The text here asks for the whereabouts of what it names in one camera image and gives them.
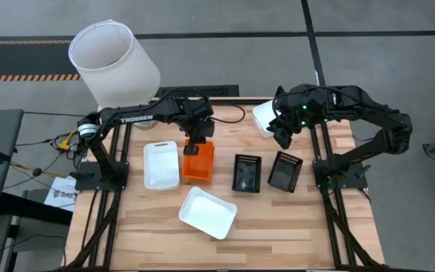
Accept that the clear glass lamp base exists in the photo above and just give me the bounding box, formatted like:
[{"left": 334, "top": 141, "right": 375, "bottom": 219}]
[{"left": 133, "top": 119, "right": 156, "bottom": 131}]

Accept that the black floor grate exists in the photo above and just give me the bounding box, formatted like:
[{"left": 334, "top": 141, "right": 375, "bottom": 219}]
[{"left": 154, "top": 84, "right": 240, "bottom": 99}]

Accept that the white printed paper sheet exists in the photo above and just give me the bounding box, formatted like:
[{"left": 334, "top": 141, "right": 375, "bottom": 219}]
[{"left": 43, "top": 175, "right": 78, "bottom": 213}]

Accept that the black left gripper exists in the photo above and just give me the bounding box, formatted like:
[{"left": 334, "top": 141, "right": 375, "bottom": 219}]
[{"left": 181, "top": 113, "right": 216, "bottom": 157}]

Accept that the black plastic basket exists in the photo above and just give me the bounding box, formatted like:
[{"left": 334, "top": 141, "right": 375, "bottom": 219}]
[
  {"left": 267, "top": 150, "right": 304, "bottom": 194},
  {"left": 231, "top": 153, "right": 263, "bottom": 194}
]

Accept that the orange plastic basket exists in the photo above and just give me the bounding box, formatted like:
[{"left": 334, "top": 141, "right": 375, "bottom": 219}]
[{"left": 182, "top": 139, "right": 216, "bottom": 182}]

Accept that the yellow cable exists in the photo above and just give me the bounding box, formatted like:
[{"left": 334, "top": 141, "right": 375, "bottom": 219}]
[{"left": 10, "top": 129, "right": 79, "bottom": 179}]

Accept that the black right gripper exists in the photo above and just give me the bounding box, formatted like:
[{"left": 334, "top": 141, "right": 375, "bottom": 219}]
[{"left": 267, "top": 103, "right": 306, "bottom": 150}]

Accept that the white plastic basket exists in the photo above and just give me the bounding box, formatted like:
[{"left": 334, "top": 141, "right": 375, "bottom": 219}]
[
  {"left": 177, "top": 185, "right": 239, "bottom": 240},
  {"left": 143, "top": 141, "right": 181, "bottom": 192},
  {"left": 252, "top": 99, "right": 283, "bottom": 139}
]

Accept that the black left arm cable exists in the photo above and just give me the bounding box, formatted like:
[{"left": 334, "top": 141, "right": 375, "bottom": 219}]
[{"left": 208, "top": 103, "right": 247, "bottom": 125}]

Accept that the black table frame rail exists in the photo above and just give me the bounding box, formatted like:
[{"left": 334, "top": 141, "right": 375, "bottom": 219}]
[{"left": 153, "top": 97, "right": 276, "bottom": 105}]

